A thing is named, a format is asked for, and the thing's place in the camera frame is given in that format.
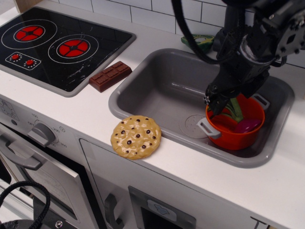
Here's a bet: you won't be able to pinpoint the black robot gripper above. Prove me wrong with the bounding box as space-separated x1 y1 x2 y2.
205 45 271 115

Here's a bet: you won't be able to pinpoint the purple toy beet green leaves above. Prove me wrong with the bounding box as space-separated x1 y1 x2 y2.
206 96 262 134

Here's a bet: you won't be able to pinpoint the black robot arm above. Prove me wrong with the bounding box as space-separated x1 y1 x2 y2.
205 0 305 115

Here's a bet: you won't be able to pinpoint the grey plastic sink basin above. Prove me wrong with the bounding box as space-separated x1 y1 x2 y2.
109 49 295 168

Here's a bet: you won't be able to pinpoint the dark grey toy faucet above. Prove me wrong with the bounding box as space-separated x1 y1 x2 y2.
212 28 227 53

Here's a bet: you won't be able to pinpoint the green toy avocado half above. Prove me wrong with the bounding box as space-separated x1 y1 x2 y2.
192 34 214 52

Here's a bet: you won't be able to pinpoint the chocolate chip toy cookie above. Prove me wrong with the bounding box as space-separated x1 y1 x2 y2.
111 115 162 160

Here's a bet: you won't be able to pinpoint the brown toy chocolate bar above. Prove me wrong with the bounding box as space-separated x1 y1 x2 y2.
89 61 132 92

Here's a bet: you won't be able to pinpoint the white dishwasher cabinet door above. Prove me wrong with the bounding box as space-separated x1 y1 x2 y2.
80 139 269 229

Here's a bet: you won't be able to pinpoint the black toy stove top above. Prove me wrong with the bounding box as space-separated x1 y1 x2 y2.
0 7 136 97

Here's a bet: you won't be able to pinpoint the grey oven temperature knob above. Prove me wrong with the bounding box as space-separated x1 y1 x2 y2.
27 123 56 147

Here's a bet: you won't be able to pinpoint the white toy oven door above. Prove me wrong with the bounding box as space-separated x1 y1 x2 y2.
0 125 98 229

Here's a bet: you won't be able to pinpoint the orange toy pot grey handles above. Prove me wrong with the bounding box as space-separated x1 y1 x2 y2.
197 100 264 150

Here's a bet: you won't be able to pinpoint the grey cabinet door handle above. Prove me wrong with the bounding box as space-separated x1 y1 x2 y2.
104 194 124 229

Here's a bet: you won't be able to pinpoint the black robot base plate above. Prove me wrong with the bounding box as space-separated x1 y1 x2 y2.
0 198 76 229

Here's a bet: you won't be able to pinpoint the grey oven door handle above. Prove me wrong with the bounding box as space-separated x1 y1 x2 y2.
0 133 43 171

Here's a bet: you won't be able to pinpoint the black braided cable lower left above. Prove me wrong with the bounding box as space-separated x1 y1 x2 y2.
0 180 51 229

